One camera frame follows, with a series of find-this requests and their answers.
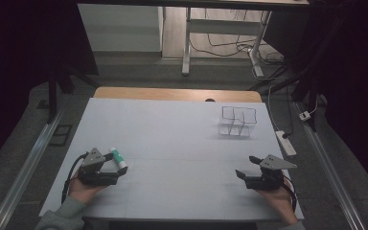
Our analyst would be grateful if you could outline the white power strip cable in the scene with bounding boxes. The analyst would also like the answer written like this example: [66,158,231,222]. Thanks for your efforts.
[266,84,280,132]

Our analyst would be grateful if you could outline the left hand-held gripper black cable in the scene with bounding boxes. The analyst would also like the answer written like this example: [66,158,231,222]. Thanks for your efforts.
[60,151,90,205]

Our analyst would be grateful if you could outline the person's right hand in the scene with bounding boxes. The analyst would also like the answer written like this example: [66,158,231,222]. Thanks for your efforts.
[256,177,300,226]

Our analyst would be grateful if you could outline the hand-held gripper black cable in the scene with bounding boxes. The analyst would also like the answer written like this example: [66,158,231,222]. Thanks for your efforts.
[60,151,90,205]
[280,177,299,213]

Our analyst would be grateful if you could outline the person's left hand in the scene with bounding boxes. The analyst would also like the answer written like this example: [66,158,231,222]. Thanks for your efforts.
[68,171,105,206]

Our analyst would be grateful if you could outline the right hand-held gripper black cable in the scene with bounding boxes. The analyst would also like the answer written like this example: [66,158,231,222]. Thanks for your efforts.
[280,177,299,213]

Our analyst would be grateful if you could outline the wooden table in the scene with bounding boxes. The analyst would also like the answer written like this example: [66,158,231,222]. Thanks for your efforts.
[93,86,264,104]

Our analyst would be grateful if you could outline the white desk frame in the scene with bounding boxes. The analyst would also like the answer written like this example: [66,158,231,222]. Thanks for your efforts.
[181,6,274,79]

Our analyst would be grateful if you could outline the black floor plate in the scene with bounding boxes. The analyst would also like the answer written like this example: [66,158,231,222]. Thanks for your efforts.
[49,124,74,148]

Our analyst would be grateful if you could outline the black floor cables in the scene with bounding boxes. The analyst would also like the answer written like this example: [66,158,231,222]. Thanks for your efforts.
[189,9,285,66]

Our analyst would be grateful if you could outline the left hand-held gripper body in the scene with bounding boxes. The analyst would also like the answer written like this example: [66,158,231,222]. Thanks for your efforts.
[77,147,120,187]

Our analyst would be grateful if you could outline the white power strip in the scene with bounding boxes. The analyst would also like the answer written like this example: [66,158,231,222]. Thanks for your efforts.
[274,129,298,157]

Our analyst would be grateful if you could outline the metal floor rail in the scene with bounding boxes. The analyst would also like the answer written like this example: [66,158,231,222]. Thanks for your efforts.
[294,101,368,230]
[0,107,65,230]

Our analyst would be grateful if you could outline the clear acrylic organizer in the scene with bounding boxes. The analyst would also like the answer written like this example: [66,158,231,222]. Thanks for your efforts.
[218,105,258,139]

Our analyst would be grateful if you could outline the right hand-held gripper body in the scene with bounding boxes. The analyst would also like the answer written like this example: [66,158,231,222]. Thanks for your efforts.
[244,154,298,192]

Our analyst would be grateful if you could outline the white and green glue stick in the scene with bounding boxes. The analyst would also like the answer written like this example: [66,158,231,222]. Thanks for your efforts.
[109,147,129,171]

